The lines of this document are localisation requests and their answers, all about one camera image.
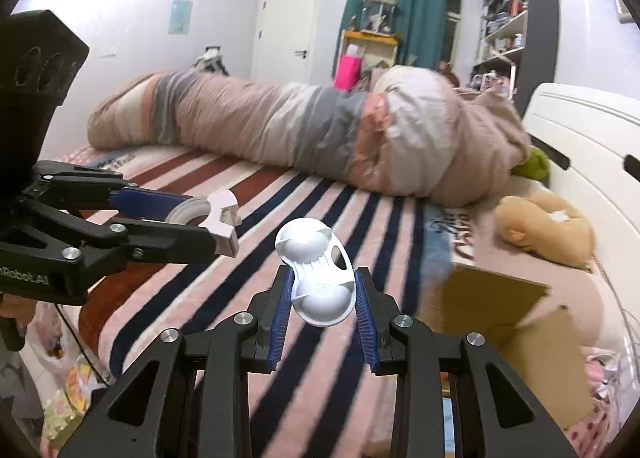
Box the pink gift bag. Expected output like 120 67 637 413
335 54 362 92

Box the black cable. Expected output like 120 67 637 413
54 304 112 385

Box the glass display case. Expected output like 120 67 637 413
361 0 400 34

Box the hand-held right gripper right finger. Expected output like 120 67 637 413
353 268 579 458

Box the cardboard box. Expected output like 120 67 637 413
442 265 594 432

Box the white door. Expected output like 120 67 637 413
250 0 321 84

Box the green plush toy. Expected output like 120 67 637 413
510 145 551 182

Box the white bed headboard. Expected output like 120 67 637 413
520 83 640 319

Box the polka dot cloth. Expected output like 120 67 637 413
565 348 632 458

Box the teal curtain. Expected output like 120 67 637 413
340 0 449 72

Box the black bookshelf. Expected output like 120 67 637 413
470 0 560 114

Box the striped plush blanket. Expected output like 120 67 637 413
50 145 461 458

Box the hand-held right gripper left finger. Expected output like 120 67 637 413
57 268 297 458

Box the brown plush toy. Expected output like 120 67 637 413
492 190 597 270

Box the white contact lens case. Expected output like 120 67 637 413
275 217 357 328

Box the yellow cabinet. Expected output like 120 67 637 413
340 29 401 69

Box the plastic bag of snacks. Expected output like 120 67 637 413
25 298 112 450

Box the pink grey striped quilt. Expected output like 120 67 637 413
86 65 532 209

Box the window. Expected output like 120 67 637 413
442 0 466 72

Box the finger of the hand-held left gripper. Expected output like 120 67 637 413
22 159 195 220
19 199 222 285

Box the small blue wall poster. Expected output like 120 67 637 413
169 0 194 35

